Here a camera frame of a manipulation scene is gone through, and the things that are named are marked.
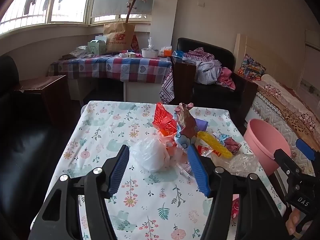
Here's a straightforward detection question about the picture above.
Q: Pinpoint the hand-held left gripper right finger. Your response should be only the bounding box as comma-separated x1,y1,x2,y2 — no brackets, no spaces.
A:
187,144,292,240

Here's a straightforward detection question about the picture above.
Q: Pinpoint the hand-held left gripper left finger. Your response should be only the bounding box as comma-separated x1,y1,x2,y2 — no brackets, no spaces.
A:
28,144,130,240

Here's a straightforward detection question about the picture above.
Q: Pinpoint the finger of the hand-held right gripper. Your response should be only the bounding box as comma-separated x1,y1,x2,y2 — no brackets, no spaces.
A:
295,138,317,161
273,149,304,180

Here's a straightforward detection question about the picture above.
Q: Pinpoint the pink plastic bucket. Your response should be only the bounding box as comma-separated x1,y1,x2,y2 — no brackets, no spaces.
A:
243,119,292,178

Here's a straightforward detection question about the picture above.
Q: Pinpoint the yellow foam fruit net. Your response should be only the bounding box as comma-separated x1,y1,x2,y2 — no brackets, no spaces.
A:
197,131,233,159

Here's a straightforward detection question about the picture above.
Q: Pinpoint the white plastic bag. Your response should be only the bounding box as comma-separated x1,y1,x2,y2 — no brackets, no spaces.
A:
129,138,175,173

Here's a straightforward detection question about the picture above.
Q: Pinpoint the small maroon blue wrapper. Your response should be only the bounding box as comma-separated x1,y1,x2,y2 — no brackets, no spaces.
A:
217,133,242,155

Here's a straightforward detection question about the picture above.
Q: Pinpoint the red plastic wrapper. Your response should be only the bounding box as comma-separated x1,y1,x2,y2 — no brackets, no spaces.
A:
152,102,180,144

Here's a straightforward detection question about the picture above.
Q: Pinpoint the person's right hand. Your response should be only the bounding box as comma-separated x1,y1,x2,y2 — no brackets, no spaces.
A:
285,207,307,236

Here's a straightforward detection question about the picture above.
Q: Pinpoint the small clear plastic wrapper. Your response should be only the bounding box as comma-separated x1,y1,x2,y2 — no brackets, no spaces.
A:
175,162,196,181

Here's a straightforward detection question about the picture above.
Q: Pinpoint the red white snack wrapper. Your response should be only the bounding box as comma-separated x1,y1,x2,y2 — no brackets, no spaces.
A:
196,145,220,158

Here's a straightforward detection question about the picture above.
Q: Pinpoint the brown floral blanket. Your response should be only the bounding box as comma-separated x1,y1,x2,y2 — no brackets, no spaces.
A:
272,97,320,143

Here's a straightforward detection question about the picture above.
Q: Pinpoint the floral tablecloth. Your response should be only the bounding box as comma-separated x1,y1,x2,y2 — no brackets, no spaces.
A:
30,101,287,240

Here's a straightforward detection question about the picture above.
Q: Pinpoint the clear crumpled plastic wrap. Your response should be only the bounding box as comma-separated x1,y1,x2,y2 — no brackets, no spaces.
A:
215,154,260,177

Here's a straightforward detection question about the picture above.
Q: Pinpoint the bed with patterned blanket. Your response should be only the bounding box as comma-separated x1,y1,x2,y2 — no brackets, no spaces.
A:
246,90,320,178

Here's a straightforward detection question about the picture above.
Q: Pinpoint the large crumpled brown blue wrapper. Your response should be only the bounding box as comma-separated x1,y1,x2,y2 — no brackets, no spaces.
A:
174,102,200,153

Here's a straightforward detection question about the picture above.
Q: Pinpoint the pink patterned packet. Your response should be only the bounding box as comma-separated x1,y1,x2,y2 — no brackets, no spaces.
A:
231,197,241,220

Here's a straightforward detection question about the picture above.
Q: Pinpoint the pink floral quilt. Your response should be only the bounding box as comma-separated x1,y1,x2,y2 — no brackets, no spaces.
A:
260,74,320,120

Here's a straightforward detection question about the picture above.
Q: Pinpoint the white desk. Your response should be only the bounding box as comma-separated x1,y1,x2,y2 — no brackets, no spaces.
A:
67,79,163,103

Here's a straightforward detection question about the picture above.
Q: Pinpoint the wardrobe with sliding doors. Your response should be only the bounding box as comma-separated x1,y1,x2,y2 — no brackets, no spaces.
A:
297,29,320,95

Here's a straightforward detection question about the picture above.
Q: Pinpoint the purple patterned white cloth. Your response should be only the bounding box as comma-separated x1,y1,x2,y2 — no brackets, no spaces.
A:
159,66,175,105

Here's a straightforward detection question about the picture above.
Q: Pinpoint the colourful printed pillow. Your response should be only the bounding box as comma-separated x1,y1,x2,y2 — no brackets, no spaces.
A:
237,54,267,80

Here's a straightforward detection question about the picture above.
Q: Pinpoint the black sofa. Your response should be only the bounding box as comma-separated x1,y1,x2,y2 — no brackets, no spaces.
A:
0,55,83,230

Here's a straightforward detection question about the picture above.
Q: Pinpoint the pink dotted garment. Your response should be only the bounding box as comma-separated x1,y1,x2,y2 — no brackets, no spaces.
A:
217,67,237,90

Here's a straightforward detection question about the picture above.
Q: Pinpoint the checkered tablecloth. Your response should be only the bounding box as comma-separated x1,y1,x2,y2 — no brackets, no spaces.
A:
47,55,174,84

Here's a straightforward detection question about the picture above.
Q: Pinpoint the dark wooden cabinet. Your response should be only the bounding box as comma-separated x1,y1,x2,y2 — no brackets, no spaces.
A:
15,75,75,128

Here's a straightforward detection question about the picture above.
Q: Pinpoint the checkered shirt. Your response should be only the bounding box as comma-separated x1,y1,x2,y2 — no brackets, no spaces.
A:
184,47,213,62

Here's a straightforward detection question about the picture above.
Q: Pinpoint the white bowl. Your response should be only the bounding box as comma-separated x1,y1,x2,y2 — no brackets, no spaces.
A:
141,48,160,58

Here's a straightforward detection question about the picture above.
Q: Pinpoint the cream headboard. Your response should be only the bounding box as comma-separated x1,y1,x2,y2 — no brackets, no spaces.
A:
234,33,253,73

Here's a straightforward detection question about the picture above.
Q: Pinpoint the green cardboard box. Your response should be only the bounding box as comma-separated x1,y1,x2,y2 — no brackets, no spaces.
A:
87,39,107,55

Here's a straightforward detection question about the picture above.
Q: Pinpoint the red gift bag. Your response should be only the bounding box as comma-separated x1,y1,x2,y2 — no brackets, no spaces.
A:
131,34,140,53

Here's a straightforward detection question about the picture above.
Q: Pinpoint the black leather armchair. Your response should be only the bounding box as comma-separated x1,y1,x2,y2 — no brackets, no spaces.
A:
172,37,258,120

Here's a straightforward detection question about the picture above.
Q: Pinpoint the brown paper bag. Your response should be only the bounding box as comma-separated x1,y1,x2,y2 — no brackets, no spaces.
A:
103,21,135,53

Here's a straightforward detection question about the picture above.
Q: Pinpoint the wooden coat stand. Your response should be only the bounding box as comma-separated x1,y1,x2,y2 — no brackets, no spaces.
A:
124,0,140,25

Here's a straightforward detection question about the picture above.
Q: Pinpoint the window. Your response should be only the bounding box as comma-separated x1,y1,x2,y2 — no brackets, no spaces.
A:
0,0,153,34

